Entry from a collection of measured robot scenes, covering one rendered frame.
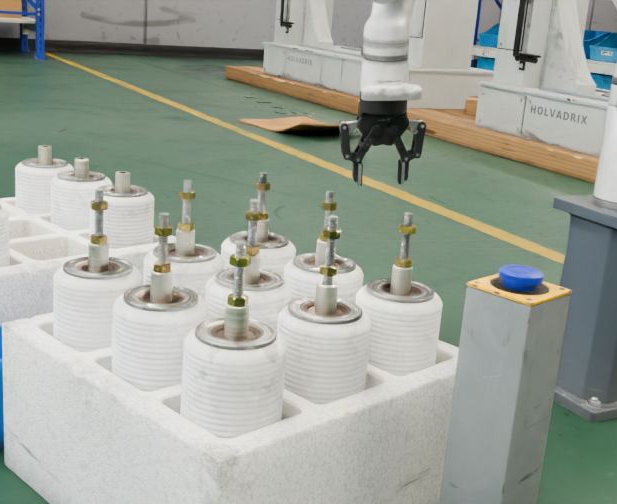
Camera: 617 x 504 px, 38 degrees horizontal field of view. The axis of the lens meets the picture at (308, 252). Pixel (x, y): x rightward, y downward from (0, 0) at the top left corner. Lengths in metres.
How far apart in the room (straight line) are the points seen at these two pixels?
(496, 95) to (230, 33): 4.29
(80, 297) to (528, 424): 0.47
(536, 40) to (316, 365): 3.06
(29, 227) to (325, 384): 0.75
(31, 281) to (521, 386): 0.69
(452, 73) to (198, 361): 3.78
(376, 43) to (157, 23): 6.25
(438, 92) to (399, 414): 3.61
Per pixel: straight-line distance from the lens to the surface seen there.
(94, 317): 0.99
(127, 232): 1.37
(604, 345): 1.37
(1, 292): 1.25
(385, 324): 0.97
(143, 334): 0.89
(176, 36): 7.65
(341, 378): 0.90
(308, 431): 0.84
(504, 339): 0.84
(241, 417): 0.82
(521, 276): 0.84
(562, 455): 1.27
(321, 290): 0.90
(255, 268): 0.99
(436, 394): 0.98
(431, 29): 4.41
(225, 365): 0.80
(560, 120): 3.57
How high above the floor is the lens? 0.56
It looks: 16 degrees down
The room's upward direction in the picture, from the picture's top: 4 degrees clockwise
